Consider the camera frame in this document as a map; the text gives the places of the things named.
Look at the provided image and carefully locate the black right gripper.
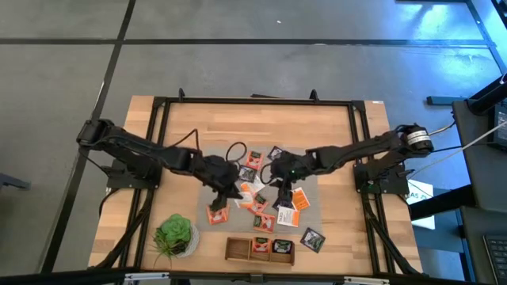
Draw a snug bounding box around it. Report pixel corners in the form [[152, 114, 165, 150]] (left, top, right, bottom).
[[270, 150, 316, 202]]

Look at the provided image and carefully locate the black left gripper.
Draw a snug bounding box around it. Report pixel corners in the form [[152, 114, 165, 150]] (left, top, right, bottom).
[[196, 154, 243, 213]]

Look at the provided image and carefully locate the orange peach tea packet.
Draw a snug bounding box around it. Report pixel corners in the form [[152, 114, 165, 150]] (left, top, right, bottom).
[[252, 236, 273, 254], [205, 204, 231, 226], [245, 150, 265, 171], [253, 212, 276, 234], [247, 193, 269, 215]]

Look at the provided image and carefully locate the purple blackcurrant tea packet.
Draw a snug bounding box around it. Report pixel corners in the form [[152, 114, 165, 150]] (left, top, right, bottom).
[[272, 196, 295, 211], [267, 145, 284, 162], [272, 238, 294, 255], [238, 165, 257, 183], [299, 227, 326, 253]]

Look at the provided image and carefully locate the white orange Tazo tea packet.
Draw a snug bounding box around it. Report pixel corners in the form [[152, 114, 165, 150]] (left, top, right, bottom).
[[292, 187, 311, 211], [276, 206, 301, 228], [240, 176, 266, 196], [233, 192, 254, 210]]

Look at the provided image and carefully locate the grey woven placemat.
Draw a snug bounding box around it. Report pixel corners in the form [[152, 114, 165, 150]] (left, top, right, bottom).
[[196, 142, 324, 234]]

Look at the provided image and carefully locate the wooden three-compartment organizer box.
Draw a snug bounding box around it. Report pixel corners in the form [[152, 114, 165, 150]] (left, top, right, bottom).
[[224, 236, 296, 267]]

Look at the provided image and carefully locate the green succulent in white pot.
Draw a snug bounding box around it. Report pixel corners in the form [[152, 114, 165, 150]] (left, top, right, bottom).
[[152, 213, 201, 270]]

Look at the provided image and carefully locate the white paper sign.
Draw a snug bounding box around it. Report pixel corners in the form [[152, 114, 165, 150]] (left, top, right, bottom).
[[406, 178, 436, 230]]

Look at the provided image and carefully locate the black desk beam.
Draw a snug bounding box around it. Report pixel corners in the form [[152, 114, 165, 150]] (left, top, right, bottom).
[[409, 184, 476, 222]]

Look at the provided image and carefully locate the black gantry beam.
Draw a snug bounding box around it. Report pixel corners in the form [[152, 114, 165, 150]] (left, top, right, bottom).
[[0, 268, 507, 285]]

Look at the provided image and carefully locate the teal metal bar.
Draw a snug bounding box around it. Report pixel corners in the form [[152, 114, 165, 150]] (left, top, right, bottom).
[[426, 95, 468, 106]]

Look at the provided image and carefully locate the grey desk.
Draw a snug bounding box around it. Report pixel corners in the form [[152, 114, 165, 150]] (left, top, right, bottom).
[[451, 98, 507, 285]]

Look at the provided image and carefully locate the dark chair base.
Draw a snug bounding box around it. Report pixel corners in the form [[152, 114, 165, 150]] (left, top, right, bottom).
[[0, 173, 32, 191]]

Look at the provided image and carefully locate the black keyboard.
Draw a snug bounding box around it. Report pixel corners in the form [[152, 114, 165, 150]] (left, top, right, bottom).
[[482, 234, 507, 285]]

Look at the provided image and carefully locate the black monitor pole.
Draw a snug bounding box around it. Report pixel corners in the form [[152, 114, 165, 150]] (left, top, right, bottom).
[[467, 73, 507, 116]]

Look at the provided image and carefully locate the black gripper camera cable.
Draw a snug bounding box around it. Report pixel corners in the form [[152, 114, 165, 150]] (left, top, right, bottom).
[[259, 161, 278, 186], [225, 141, 249, 163]]

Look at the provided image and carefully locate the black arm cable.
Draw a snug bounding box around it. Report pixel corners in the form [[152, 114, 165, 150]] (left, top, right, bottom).
[[170, 128, 201, 154]]

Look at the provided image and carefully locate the black aluminium table frame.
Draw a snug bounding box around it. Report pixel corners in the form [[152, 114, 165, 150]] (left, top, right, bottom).
[[89, 87, 425, 278]]

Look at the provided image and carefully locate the silver gantry bracket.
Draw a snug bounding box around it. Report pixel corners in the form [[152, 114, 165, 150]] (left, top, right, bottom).
[[343, 275, 391, 285], [123, 271, 170, 283]]

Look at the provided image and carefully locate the white cable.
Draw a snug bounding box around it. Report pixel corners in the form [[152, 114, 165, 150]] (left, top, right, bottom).
[[407, 120, 507, 177]]

